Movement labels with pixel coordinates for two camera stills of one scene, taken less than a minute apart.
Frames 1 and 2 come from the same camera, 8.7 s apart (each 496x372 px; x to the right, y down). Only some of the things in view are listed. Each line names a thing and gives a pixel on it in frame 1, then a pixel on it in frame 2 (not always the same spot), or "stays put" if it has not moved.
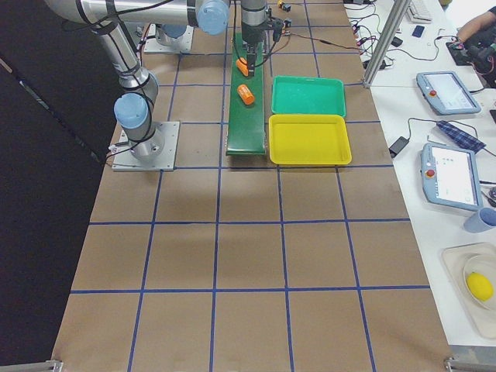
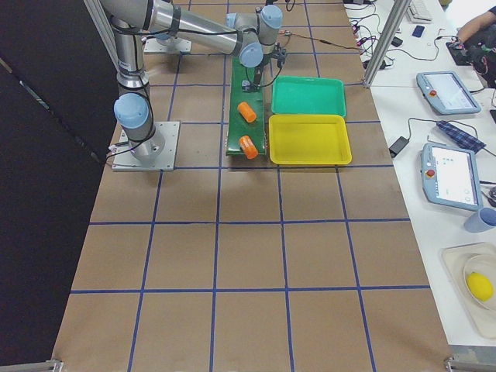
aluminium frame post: [399, 11] stays put
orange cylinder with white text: [246, 95] to [248, 146]
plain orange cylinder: [242, 64] to [246, 111]
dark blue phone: [418, 31] stays put
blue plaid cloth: [461, 137] stays put
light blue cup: [481, 221] stays put
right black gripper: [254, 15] to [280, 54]
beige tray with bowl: [463, 261] stays put
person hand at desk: [477, 24] stays put
